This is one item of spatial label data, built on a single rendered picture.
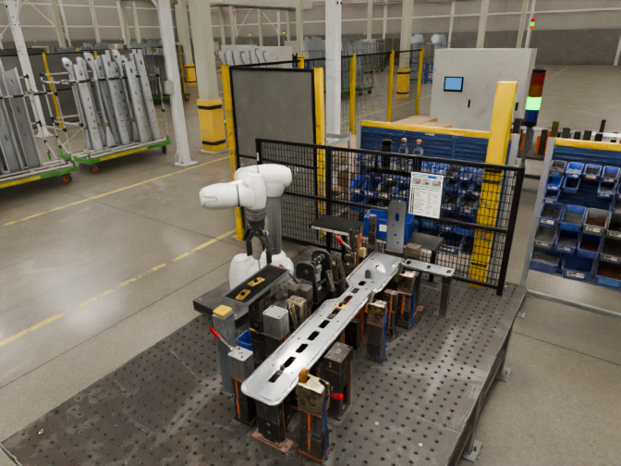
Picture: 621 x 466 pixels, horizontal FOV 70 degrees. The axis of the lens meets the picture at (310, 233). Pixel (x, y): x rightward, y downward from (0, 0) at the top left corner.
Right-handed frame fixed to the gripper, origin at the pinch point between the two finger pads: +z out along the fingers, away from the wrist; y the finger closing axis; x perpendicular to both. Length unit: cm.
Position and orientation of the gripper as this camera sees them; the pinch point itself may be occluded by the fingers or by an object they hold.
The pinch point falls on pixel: (259, 257)
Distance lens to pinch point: 214.0
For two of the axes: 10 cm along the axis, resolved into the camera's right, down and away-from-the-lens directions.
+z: 0.1, 9.1, 4.1
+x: 6.5, -3.2, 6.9
